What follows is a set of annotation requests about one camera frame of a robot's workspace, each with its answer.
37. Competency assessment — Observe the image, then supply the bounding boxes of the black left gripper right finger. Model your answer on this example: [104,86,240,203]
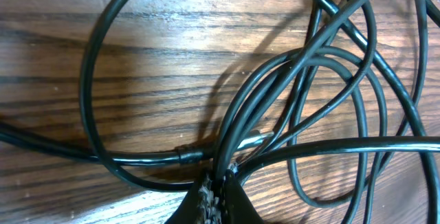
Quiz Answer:
[221,172,264,224]

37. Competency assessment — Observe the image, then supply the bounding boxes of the thick black USB cable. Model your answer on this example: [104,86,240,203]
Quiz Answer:
[0,0,440,224]

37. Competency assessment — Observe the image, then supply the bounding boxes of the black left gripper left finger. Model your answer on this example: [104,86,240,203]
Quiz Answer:
[165,174,215,224]

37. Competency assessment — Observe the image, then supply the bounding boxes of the thin black braided USB cable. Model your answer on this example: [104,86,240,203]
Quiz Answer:
[236,0,429,224]

